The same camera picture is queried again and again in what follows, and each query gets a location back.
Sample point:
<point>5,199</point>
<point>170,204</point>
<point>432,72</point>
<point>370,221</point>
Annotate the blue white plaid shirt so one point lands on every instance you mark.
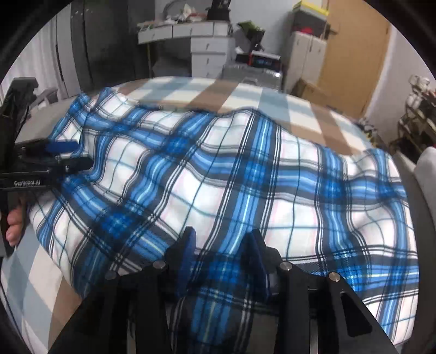
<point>157,172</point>

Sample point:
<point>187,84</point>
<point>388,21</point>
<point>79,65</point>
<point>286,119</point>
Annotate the black red box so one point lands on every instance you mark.
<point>261,60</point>

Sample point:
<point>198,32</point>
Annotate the cardboard box on floor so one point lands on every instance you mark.
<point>308,91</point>

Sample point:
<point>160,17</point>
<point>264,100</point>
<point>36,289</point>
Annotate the wooden door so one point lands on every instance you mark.
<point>356,47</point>

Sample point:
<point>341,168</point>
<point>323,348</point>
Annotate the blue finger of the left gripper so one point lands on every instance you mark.
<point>52,147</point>
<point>67,166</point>

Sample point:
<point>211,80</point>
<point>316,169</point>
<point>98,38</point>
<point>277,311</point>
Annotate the white drawer desk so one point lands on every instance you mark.
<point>212,45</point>

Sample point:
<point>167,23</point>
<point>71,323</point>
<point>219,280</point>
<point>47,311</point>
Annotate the wooden shoe rack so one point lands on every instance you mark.
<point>416,127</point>

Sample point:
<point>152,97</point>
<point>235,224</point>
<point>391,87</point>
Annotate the silver aluminium suitcase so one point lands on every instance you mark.
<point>242,73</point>

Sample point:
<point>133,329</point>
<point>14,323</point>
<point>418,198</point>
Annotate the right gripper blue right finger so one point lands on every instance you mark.
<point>260,262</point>

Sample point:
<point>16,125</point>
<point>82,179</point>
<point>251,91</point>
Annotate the grey pillow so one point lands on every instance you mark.
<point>419,181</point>

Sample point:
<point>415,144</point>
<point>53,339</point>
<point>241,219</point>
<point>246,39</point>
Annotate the checked bed sheet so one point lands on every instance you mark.
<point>35,295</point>

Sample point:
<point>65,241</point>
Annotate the person left hand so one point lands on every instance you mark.
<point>16,220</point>

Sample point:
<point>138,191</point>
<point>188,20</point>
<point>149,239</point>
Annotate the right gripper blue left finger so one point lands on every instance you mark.
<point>179,259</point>

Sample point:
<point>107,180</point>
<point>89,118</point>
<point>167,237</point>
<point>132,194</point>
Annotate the dark wardrobe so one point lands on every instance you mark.
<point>96,44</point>

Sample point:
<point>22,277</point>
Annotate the green flower bouquet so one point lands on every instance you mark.
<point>254,35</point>

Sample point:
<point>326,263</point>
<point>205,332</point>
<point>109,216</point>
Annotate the stack of shoe boxes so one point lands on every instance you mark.
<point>309,19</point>

